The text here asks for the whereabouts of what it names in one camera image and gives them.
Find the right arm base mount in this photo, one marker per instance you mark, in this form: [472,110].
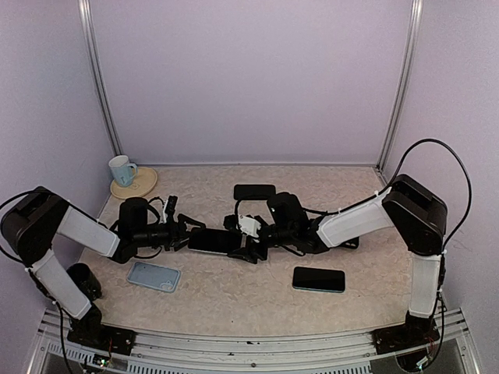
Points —
[415,331]

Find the beige round plate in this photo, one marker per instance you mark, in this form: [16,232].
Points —
[142,184]

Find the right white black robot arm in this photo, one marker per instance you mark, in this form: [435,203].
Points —
[416,213]

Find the light blue mug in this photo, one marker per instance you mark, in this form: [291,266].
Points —
[123,170]

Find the black phone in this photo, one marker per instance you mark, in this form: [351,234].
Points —
[214,241]
[317,279]

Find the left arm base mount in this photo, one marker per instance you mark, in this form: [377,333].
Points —
[89,331]

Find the aluminium frame post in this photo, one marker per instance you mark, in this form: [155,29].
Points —
[403,83]
[89,34]

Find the light blue phone case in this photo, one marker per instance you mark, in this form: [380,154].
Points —
[152,276]

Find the black cylinder cup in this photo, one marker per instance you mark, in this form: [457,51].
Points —
[85,280]

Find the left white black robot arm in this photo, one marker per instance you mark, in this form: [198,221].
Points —
[34,221]

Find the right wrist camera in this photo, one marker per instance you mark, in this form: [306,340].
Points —
[243,225]

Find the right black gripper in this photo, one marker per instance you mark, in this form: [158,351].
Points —
[243,252]

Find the right aluminium frame post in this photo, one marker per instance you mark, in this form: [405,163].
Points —
[403,83]

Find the front aluminium rail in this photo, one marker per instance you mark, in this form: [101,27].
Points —
[346,352]

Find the left aluminium frame post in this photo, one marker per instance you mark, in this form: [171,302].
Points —
[89,34]

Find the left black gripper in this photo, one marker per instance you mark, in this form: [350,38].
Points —
[176,234]

